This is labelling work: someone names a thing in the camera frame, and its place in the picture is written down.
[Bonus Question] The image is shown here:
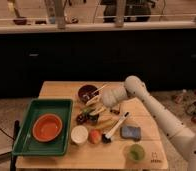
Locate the white fabric-covered gripper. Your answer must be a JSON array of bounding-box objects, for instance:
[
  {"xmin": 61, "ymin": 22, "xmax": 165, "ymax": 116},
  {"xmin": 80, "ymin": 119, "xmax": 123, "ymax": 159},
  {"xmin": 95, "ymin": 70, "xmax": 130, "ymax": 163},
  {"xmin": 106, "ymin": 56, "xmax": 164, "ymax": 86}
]
[{"xmin": 85, "ymin": 84, "xmax": 128, "ymax": 107}]

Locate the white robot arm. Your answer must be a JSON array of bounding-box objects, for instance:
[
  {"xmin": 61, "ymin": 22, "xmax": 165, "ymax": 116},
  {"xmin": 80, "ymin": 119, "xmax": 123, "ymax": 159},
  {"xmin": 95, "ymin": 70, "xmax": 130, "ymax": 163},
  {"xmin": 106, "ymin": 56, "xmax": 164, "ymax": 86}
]
[{"xmin": 97, "ymin": 75, "xmax": 196, "ymax": 171}]

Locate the red orange pepper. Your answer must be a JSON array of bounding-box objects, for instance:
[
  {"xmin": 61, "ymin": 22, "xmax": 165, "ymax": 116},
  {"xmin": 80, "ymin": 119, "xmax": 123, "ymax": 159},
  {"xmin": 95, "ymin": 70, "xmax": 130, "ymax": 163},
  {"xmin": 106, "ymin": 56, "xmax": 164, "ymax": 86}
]
[{"xmin": 88, "ymin": 129, "xmax": 101, "ymax": 144}]

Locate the white metal cup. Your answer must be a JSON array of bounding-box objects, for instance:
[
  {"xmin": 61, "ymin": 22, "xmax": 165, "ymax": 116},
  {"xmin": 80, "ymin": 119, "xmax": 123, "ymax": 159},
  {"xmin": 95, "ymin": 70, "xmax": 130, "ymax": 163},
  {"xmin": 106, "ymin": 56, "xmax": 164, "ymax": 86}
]
[{"xmin": 71, "ymin": 125, "xmax": 88, "ymax": 145}]

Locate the green plastic cup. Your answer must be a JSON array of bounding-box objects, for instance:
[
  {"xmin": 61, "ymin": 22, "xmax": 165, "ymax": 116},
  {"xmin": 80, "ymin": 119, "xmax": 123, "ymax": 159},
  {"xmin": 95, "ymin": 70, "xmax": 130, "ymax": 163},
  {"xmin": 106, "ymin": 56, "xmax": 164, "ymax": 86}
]
[{"xmin": 128, "ymin": 144, "xmax": 145, "ymax": 163}]

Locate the dark maroon bowl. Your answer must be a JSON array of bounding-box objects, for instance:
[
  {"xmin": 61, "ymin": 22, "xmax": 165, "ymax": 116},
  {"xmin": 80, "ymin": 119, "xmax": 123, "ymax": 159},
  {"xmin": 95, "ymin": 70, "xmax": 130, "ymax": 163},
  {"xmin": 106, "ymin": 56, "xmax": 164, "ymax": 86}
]
[{"xmin": 78, "ymin": 84, "xmax": 99, "ymax": 103}]

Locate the green vegetable toy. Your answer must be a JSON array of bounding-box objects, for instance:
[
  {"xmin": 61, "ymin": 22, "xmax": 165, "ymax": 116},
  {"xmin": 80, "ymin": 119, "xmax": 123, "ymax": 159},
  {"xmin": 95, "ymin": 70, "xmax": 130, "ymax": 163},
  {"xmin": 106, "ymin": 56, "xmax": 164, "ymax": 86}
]
[{"xmin": 81, "ymin": 107, "xmax": 95, "ymax": 115}]

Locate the dark purple eggplant toy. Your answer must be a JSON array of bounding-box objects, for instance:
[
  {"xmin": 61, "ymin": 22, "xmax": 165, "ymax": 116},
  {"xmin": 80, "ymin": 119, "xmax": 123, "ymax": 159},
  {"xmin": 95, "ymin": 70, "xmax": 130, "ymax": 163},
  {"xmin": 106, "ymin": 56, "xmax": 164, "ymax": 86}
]
[{"xmin": 76, "ymin": 114, "xmax": 88, "ymax": 125}]

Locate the blue grey sponge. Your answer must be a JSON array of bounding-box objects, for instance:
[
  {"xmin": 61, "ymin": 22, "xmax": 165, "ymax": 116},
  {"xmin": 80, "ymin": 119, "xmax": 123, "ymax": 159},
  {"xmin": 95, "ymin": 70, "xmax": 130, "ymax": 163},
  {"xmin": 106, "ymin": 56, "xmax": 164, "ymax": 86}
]
[{"xmin": 120, "ymin": 126, "xmax": 141, "ymax": 141}]

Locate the orange bowl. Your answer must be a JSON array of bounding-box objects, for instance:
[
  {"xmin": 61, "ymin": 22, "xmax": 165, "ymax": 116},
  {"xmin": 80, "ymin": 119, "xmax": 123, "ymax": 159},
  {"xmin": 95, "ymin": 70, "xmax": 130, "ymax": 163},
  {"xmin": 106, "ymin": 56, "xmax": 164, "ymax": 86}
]
[{"xmin": 32, "ymin": 113, "xmax": 63, "ymax": 142}]

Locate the green plastic tray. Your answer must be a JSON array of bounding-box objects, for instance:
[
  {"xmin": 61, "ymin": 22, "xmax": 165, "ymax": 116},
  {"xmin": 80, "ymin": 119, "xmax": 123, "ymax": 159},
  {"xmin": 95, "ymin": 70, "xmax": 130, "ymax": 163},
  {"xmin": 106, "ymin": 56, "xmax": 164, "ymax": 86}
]
[{"xmin": 12, "ymin": 99, "xmax": 73, "ymax": 156}]

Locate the black cable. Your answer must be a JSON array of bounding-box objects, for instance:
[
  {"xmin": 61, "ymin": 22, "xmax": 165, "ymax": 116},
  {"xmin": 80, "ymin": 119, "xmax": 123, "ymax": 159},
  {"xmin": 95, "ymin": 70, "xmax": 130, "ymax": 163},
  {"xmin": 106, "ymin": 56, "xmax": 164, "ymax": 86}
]
[{"xmin": 0, "ymin": 116, "xmax": 16, "ymax": 141}]

